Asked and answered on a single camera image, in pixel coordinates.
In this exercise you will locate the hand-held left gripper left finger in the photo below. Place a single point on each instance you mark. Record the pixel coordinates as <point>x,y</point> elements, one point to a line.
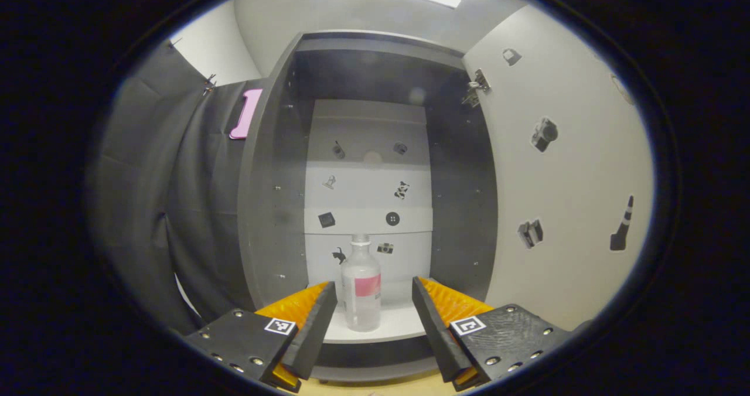
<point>313,331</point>

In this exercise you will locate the black cloth clip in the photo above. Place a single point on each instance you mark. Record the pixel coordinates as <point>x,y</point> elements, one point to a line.
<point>176,40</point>
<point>209,81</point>

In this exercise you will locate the metal door hinge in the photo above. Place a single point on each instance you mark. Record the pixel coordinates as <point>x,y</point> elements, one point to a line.
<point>477,86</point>

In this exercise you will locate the beige cabinet door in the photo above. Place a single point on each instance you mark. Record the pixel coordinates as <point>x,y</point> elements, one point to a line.
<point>574,179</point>

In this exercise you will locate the dark grey cabinet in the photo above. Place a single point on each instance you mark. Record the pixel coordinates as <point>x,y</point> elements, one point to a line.
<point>269,208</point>

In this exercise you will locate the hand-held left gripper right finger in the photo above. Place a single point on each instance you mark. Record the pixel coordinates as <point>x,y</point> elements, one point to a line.
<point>436,331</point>

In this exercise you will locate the clear bottle with pink label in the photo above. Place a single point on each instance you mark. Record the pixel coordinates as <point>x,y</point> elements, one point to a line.
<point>360,308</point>

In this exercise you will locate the black backdrop cloth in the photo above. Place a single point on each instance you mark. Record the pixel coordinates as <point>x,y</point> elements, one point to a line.
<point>146,179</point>

